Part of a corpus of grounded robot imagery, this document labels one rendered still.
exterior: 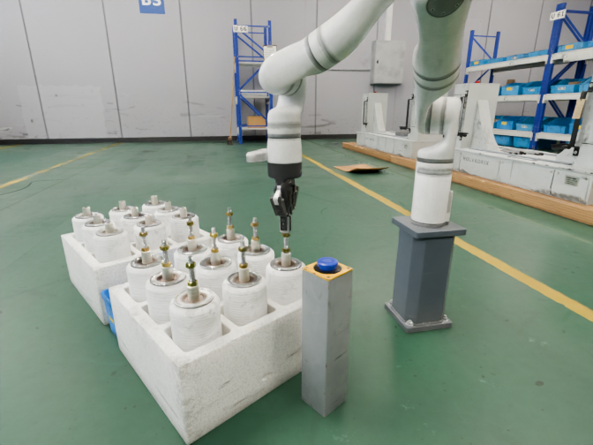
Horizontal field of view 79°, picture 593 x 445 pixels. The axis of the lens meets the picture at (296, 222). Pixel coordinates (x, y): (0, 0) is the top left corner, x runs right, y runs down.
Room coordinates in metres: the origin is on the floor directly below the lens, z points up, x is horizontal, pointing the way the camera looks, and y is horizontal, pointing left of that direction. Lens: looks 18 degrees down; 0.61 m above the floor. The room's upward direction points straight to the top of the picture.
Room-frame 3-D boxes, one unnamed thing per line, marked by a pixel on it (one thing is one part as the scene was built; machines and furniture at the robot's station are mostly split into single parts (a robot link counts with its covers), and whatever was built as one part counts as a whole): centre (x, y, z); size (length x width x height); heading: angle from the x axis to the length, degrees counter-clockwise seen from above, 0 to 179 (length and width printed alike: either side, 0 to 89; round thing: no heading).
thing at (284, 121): (0.79, 0.02, 0.62); 0.09 x 0.07 x 0.15; 146
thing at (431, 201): (0.95, -0.37, 0.39); 0.09 x 0.09 x 0.17; 12
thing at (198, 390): (0.78, 0.19, 0.09); 0.39 x 0.39 x 0.18; 43
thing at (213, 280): (0.78, 0.19, 0.16); 0.10 x 0.10 x 0.18
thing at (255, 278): (0.70, 0.11, 0.25); 0.08 x 0.08 x 0.01
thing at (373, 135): (4.71, -1.33, 0.45); 1.61 x 0.57 x 0.74; 12
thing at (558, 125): (5.30, -3.89, 0.36); 0.50 x 0.38 x 0.21; 102
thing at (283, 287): (0.78, 0.03, 0.16); 0.10 x 0.10 x 0.18
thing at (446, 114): (0.95, -0.37, 0.54); 0.09 x 0.09 x 0.17; 67
